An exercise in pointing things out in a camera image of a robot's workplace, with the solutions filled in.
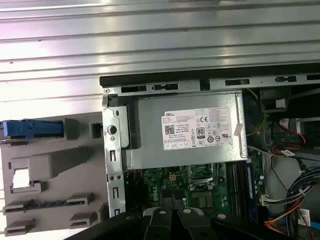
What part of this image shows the silver CPU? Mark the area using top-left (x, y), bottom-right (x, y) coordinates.
top-left (11, 168), bottom-right (31, 189)

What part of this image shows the black open PC case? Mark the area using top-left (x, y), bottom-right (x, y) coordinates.
top-left (99, 63), bottom-right (320, 240)

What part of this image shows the green motherboard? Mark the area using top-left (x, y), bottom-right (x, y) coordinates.
top-left (134, 161), bottom-right (266, 218)

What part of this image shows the dark RAM stick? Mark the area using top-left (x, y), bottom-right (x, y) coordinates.
top-left (23, 198), bottom-right (70, 208)

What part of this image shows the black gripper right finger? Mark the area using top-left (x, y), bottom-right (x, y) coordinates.
top-left (174, 208), bottom-right (295, 240)

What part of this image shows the golden chipset heat sink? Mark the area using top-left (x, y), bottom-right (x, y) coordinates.
top-left (191, 191), bottom-right (213, 208)

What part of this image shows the hard disk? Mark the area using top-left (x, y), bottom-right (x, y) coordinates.
top-left (0, 119), bottom-right (64, 145)

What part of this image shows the CPU socket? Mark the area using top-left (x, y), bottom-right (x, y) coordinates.
top-left (187, 162), bottom-right (227, 191)

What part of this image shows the blue RAM stick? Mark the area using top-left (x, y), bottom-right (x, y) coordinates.
top-left (246, 162), bottom-right (258, 226)

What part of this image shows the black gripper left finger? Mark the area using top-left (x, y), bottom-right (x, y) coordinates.
top-left (66, 208), bottom-right (174, 240)

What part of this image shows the grey parts rack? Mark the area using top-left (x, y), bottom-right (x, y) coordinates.
top-left (0, 112), bottom-right (111, 237)

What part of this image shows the grey power supply unit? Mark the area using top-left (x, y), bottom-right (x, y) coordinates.
top-left (126, 91), bottom-right (249, 171)

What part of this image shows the black cable bundle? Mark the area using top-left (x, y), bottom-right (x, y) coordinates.
top-left (264, 167), bottom-right (320, 240)

